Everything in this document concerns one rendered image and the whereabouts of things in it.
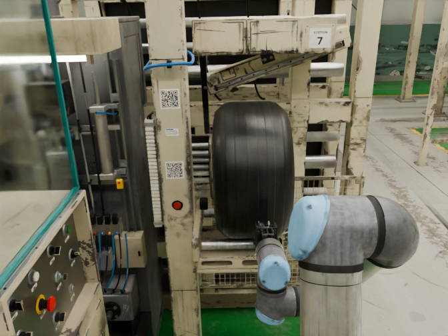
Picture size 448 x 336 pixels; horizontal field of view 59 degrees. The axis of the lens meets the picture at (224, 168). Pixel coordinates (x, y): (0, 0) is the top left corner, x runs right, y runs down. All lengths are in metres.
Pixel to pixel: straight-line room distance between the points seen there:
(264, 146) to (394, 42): 10.08
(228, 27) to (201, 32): 0.12
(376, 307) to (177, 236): 1.60
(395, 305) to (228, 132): 1.89
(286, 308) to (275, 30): 1.10
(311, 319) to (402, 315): 2.16
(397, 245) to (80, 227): 1.04
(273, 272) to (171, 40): 0.87
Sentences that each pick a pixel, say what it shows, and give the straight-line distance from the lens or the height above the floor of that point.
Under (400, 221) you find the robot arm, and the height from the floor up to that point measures 1.47.
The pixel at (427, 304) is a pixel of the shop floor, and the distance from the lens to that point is 3.04.
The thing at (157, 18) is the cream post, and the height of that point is 1.80.
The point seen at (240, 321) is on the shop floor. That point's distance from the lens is 2.66.
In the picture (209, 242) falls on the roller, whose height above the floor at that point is 0.92.
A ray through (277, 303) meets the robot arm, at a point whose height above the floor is 1.01.
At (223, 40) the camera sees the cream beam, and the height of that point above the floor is 1.70.
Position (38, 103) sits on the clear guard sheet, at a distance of 1.18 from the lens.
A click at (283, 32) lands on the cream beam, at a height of 1.73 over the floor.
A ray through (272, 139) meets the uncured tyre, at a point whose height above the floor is 1.38.
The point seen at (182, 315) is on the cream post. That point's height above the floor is 0.48.
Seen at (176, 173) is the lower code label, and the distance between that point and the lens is 1.61.
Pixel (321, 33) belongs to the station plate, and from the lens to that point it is 1.79.
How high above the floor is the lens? 1.82
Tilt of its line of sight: 22 degrees down
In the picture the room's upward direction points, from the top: 1 degrees counter-clockwise
